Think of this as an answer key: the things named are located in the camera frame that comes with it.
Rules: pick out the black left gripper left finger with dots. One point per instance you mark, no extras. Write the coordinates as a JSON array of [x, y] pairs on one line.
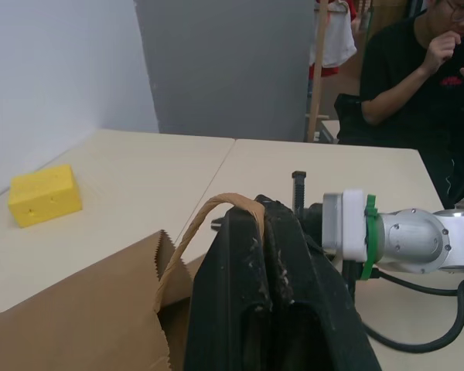
[[224, 293]]

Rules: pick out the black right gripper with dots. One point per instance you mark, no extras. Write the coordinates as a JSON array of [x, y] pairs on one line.
[[314, 218]]

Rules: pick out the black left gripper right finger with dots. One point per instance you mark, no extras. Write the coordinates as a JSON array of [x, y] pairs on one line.
[[313, 309]]

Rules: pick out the brown paper bag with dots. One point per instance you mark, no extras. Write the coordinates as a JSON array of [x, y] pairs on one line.
[[81, 309]]

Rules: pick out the yellow cheese plush toy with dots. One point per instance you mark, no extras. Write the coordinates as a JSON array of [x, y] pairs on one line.
[[42, 195]]

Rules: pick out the person's right hand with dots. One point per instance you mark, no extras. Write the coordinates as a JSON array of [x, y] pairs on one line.
[[441, 52]]

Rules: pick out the grey partition panel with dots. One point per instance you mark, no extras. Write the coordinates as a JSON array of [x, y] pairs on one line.
[[224, 69]]

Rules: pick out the black chair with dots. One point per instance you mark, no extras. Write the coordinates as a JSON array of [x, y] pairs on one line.
[[348, 116]]

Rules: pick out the wooden rack pole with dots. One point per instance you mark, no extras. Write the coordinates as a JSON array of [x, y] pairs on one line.
[[318, 77]]

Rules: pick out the red hanging cloth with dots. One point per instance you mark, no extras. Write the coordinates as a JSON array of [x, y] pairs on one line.
[[330, 71]]

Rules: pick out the white hanging garment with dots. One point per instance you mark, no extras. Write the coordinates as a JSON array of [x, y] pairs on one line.
[[338, 35]]

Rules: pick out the person in black t-shirt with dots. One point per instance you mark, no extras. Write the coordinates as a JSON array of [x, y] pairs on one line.
[[417, 96]]

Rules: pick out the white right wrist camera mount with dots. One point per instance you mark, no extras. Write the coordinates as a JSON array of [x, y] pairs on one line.
[[352, 224]]

